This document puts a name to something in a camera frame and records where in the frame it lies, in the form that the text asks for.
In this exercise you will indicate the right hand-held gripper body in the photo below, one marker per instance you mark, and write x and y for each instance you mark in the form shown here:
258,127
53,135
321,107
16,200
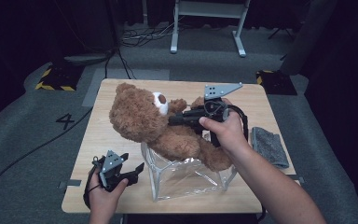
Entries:
217,105

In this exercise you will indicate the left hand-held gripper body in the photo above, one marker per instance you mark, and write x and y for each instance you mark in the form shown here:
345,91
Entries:
112,168

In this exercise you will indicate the brown teddy bear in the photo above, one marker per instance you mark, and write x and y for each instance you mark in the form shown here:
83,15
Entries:
143,118

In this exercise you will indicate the clear plastic storage box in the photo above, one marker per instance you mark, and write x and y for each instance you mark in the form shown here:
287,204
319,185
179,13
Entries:
186,183

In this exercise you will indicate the grey towel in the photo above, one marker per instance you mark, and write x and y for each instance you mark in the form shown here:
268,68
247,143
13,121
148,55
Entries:
268,146

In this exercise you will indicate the person's right hand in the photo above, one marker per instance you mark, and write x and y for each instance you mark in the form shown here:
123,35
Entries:
227,133

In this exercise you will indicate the person's left hand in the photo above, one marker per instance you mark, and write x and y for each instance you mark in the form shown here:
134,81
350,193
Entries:
105,199

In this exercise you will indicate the grey tape strip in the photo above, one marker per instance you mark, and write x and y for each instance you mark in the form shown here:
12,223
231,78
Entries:
71,183
296,179

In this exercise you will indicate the black yellow striped base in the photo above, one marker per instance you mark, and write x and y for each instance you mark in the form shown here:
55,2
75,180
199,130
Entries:
59,77
276,82

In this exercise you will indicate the black tripod legs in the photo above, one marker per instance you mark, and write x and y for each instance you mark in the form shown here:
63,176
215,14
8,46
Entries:
279,32

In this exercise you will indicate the grey flat stand base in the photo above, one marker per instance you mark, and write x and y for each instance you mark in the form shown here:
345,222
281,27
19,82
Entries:
87,59

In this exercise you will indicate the dark grey column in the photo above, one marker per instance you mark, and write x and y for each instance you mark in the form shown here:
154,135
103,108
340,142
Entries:
307,37

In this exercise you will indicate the white metal desk frame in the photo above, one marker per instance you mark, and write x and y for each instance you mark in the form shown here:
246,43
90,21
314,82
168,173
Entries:
209,9

